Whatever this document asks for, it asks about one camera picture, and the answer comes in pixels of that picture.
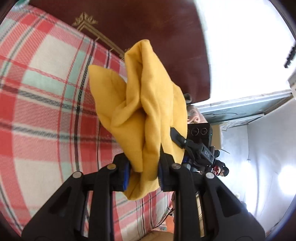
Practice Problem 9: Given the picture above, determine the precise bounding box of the yellow garment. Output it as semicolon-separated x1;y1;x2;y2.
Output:
88;40;187;200

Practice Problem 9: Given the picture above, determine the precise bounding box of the pile of mixed clothes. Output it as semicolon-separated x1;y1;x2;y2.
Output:
184;93;207;124

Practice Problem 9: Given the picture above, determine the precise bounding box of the cardboard box by bed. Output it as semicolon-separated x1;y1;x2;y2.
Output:
211;125;222;150

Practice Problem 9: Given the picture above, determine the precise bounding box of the person in black cap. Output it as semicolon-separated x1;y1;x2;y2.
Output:
213;160;229;177

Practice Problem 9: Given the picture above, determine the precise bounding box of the tan quilted jacket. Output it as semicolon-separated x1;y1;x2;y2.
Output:
139;230;174;241

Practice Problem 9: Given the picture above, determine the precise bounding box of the red plaid bed sheet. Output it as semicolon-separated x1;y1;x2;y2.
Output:
0;4;174;241

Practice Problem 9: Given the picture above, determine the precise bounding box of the dark red headboard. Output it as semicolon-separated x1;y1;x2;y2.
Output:
31;1;210;102

